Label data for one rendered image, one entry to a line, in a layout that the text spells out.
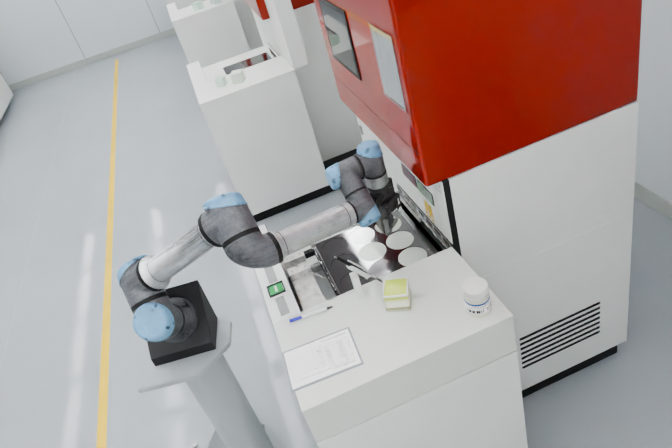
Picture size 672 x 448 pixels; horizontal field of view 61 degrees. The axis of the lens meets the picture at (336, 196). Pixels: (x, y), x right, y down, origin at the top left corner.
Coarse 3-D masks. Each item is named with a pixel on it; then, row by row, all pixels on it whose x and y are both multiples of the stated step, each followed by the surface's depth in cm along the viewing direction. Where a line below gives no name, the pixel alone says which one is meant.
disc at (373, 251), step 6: (366, 246) 205; (372, 246) 204; (378, 246) 203; (384, 246) 202; (360, 252) 203; (366, 252) 202; (372, 252) 201; (378, 252) 200; (384, 252) 200; (366, 258) 199; (372, 258) 199; (378, 258) 198
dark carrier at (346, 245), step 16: (336, 240) 212; (352, 240) 210; (368, 240) 208; (384, 240) 205; (416, 240) 201; (352, 256) 202; (384, 256) 198; (336, 272) 197; (368, 272) 193; (384, 272) 191; (352, 288) 189
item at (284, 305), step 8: (264, 224) 222; (264, 232) 217; (280, 264) 199; (256, 272) 199; (264, 272) 198; (272, 272) 197; (280, 272) 195; (264, 280) 194; (272, 280) 194; (280, 280) 192; (264, 288) 191; (288, 288) 188; (264, 296) 187; (280, 296) 185; (288, 296) 184; (272, 304) 183; (280, 304) 183; (288, 304) 181; (296, 304) 180; (272, 312) 180; (280, 312) 180; (288, 312) 179; (296, 312) 177; (272, 320) 177; (280, 320) 176
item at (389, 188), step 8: (392, 184) 189; (376, 192) 184; (384, 192) 188; (392, 192) 190; (384, 200) 188; (392, 200) 188; (400, 200) 192; (384, 208) 187; (392, 208) 191; (384, 216) 189
